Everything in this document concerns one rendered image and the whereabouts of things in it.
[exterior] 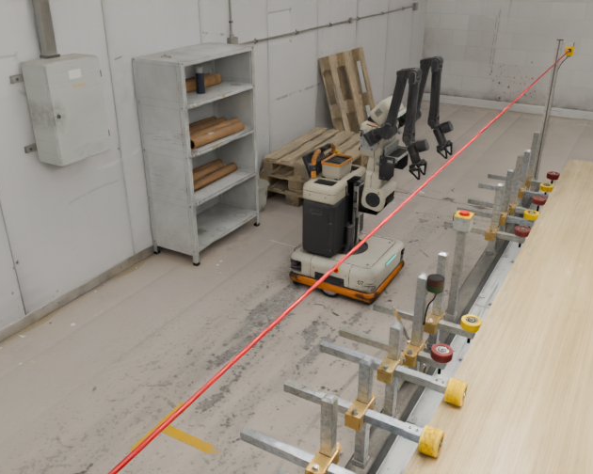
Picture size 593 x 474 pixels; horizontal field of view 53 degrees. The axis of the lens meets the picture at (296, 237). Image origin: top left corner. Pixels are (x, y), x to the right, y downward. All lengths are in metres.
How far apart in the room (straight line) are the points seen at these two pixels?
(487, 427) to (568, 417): 0.27
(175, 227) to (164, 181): 0.37
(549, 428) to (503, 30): 8.19
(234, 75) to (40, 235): 2.02
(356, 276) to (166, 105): 1.79
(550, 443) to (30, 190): 3.23
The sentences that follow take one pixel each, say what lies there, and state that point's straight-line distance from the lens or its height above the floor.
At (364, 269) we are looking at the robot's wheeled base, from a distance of 4.11.
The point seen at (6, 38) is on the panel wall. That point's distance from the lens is 3.93.
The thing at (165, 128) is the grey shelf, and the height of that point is 1.08.
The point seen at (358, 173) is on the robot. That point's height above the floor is 0.80.
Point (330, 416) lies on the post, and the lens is 1.68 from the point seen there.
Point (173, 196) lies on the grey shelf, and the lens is 4.64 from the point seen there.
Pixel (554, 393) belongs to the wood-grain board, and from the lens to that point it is 2.25.
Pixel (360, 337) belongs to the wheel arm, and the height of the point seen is 0.86.
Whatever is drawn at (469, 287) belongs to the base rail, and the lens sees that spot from 3.16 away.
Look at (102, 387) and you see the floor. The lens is 3.68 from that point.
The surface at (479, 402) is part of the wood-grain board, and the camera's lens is 2.13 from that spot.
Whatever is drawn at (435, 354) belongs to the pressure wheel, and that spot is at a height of 0.90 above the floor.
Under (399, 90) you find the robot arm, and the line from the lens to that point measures 3.66.
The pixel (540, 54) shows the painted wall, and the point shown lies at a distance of 9.77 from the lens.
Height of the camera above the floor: 2.24
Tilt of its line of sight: 26 degrees down
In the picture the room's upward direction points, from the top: straight up
